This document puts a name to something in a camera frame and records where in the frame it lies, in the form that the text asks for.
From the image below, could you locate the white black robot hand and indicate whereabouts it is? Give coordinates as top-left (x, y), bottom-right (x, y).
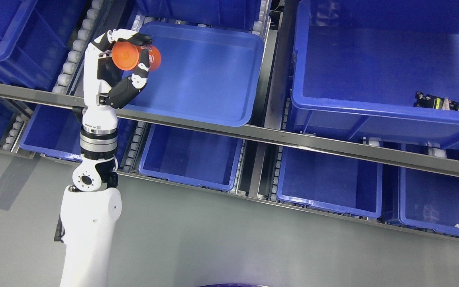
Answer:
top-left (82, 29), bottom-right (153, 136)

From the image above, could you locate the orange cylindrical capacitor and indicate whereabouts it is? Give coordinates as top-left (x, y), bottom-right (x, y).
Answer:
top-left (111, 41), bottom-right (162, 71)

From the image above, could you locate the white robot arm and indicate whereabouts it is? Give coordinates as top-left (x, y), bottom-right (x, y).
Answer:
top-left (53, 127), bottom-right (122, 287)

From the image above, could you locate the white roller track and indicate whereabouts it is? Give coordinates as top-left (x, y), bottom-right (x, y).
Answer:
top-left (52, 0), bottom-right (105, 94)

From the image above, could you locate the lower blue bin far left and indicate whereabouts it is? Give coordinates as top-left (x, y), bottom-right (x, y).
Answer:
top-left (20, 105), bottom-right (135, 161)

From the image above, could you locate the blue bin upper left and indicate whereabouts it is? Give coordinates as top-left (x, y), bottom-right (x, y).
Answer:
top-left (0, 0), bottom-right (89, 90)

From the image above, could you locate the shallow blue plastic tray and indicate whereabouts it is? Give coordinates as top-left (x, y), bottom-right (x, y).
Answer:
top-left (126, 22), bottom-right (264, 127)

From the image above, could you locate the lower blue bin center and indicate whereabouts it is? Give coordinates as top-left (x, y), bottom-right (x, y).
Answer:
top-left (138, 125), bottom-right (244, 191)

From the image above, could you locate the blue bin top center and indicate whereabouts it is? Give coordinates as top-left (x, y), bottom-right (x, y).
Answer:
top-left (135, 0), bottom-right (262, 30)

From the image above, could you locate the large blue bin right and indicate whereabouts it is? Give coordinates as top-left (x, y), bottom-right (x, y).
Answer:
top-left (286, 0), bottom-right (459, 149)

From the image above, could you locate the lower blue bin far right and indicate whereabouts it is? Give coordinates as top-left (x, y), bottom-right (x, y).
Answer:
top-left (396, 167), bottom-right (459, 236)

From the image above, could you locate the steel shelf rail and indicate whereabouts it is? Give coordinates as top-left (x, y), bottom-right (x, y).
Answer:
top-left (0, 84), bottom-right (459, 177)

